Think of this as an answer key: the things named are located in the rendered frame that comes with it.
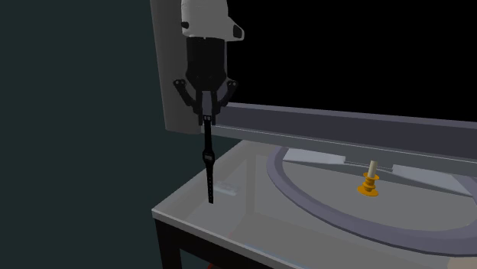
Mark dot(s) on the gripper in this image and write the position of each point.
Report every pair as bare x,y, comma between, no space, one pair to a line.
206,63

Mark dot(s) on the black wristwatch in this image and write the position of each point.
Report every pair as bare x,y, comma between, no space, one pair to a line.
208,160

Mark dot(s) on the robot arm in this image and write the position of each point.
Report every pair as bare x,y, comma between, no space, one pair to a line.
203,16

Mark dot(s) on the small pale flat block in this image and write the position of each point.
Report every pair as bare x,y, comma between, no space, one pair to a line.
226,188

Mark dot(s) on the grey table with dark legs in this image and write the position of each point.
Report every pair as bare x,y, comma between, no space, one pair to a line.
223,227

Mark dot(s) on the grey framed dark window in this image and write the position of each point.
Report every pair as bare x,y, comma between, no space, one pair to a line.
335,126

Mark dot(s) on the grey round tray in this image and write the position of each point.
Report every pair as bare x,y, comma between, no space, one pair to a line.
335,220

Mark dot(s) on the cream candle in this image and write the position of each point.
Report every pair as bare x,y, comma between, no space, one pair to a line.
372,168

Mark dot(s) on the orange candle holder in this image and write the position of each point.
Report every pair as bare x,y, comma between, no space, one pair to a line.
369,186

